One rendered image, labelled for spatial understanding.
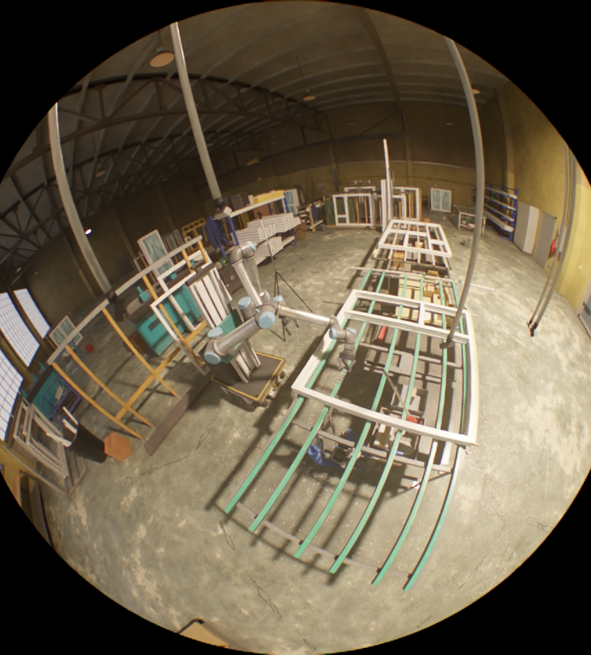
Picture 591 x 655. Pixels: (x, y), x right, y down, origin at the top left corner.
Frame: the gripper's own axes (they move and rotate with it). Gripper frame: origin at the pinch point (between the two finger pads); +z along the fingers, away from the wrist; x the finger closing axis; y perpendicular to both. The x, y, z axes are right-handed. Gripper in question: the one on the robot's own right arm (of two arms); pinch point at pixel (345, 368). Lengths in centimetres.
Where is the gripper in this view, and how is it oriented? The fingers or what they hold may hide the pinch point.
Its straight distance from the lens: 174.7
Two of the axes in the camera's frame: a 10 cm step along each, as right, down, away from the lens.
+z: -1.1, 9.9, 1.2
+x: -8.7, -1.5, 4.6
